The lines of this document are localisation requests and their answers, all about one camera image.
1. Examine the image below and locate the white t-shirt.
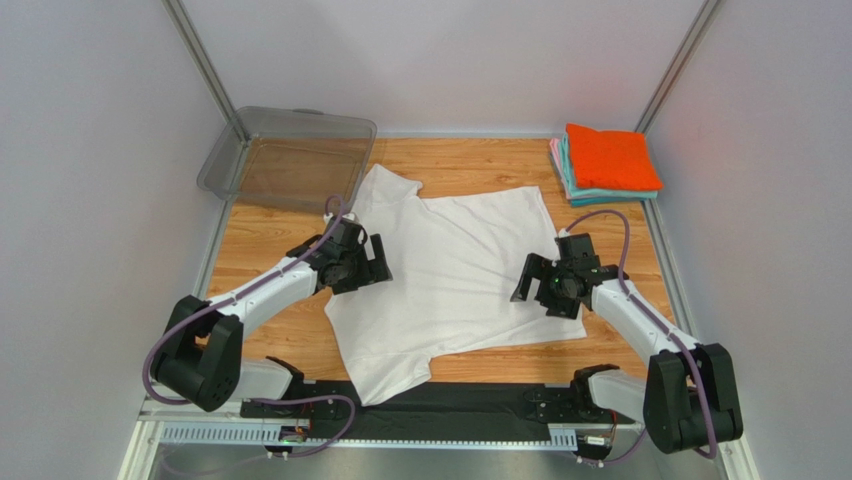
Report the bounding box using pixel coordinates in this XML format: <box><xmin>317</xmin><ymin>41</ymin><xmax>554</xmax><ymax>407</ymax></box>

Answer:
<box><xmin>325</xmin><ymin>165</ymin><xmax>586</xmax><ymax>406</ymax></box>

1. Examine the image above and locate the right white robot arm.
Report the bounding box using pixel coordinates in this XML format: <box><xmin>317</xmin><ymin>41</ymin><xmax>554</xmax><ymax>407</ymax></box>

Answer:
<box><xmin>510</xmin><ymin>234</ymin><xmax>744</xmax><ymax>454</ymax></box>

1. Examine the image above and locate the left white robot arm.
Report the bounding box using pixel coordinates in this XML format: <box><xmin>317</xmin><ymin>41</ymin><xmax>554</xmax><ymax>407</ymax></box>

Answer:
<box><xmin>142</xmin><ymin>215</ymin><xmax>392</xmax><ymax>412</ymax></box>

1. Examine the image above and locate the pink folded t-shirt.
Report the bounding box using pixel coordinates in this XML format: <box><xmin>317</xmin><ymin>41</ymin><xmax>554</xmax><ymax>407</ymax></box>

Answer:
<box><xmin>549</xmin><ymin>138</ymin><xmax>571</xmax><ymax>202</ymax></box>

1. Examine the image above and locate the clear grey plastic bin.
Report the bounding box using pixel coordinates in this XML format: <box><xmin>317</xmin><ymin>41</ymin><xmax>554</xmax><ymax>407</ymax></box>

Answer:
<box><xmin>197</xmin><ymin>106</ymin><xmax>377</xmax><ymax>213</ymax></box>

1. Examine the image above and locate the orange folded t-shirt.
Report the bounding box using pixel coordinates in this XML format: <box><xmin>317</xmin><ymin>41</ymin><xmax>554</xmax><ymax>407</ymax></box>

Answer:
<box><xmin>565</xmin><ymin>123</ymin><xmax>664</xmax><ymax>192</ymax></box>

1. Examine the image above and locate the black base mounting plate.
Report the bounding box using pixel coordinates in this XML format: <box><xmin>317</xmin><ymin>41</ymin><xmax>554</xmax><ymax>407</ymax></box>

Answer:
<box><xmin>239</xmin><ymin>379</ymin><xmax>637</xmax><ymax>442</ymax></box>

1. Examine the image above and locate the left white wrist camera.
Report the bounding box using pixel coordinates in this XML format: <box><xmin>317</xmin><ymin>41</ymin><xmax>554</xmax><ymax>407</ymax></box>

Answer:
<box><xmin>323</xmin><ymin>212</ymin><xmax>360</xmax><ymax>225</ymax></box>

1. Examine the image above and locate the aluminium frame rail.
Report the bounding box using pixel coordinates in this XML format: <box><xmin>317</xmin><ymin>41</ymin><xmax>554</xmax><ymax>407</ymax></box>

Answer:
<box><xmin>120</xmin><ymin>395</ymin><xmax>758</xmax><ymax>479</ymax></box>

